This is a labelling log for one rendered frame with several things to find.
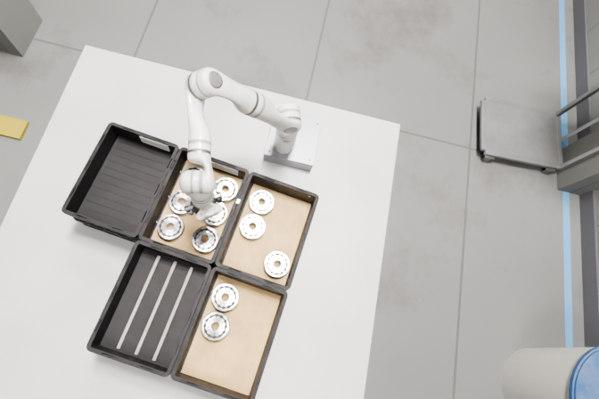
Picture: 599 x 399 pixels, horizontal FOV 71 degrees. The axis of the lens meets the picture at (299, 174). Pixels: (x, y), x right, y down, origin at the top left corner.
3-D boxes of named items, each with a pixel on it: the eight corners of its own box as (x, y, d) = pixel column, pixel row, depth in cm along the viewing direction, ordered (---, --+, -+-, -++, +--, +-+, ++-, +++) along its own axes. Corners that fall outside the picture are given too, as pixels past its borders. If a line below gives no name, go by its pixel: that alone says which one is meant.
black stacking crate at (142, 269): (143, 244, 166) (136, 239, 155) (214, 269, 167) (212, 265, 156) (95, 347, 152) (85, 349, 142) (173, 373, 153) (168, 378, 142)
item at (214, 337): (207, 308, 157) (207, 308, 157) (233, 316, 158) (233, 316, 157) (197, 336, 154) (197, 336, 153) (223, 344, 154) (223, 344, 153)
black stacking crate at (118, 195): (118, 134, 180) (110, 121, 169) (183, 156, 180) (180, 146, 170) (71, 218, 166) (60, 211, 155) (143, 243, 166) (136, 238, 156)
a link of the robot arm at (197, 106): (176, 151, 127) (194, 146, 122) (182, 69, 133) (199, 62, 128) (201, 157, 134) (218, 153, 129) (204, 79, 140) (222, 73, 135)
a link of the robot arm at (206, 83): (205, 60, 126) (262, 87, 146) (185, 69, 132) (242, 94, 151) (203, 88, 124) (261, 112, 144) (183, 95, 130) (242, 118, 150)
